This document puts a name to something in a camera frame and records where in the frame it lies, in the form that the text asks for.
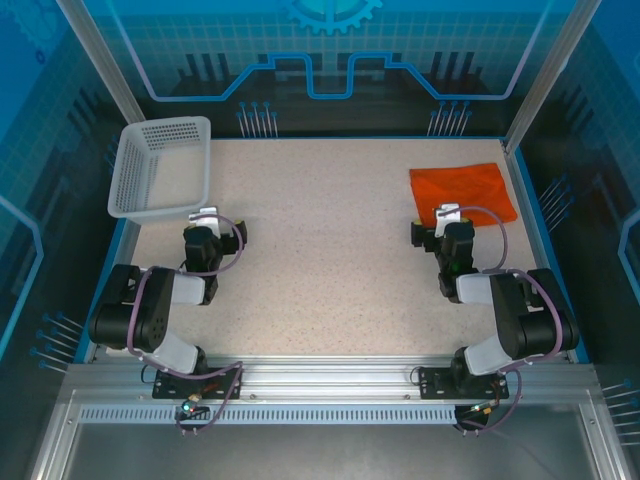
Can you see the orange t-shirt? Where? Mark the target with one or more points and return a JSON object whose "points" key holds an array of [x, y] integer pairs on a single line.
{"points": [[465, 187]]}

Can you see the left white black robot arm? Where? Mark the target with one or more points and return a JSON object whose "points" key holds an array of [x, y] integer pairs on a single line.
{"points": [[150, 310]]}

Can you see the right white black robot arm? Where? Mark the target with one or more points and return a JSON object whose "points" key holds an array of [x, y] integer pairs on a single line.
{"points": [[520, 320]]}

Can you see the white perforated plastic basket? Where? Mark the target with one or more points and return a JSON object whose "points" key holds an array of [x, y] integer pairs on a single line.
{"points": [[132, 170]]}

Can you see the grey metal bottom panel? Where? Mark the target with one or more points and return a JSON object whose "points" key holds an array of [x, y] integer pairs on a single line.
{"points": [[325, 455]]}

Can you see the aluminium table side rail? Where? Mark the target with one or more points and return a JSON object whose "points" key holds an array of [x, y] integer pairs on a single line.
{"points": [[522, 200], [120, 245]]}

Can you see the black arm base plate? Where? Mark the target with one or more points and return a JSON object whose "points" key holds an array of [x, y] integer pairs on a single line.
{"points": [[162, 390], [435, 386]]}

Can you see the aluminium frame post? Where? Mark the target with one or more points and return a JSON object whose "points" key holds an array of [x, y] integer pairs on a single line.
{"points": [[102, 60], [545, 75]]}

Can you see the aluminium front frame beam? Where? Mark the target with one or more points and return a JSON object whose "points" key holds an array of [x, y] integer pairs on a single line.
{"points": [[325, 380]]}

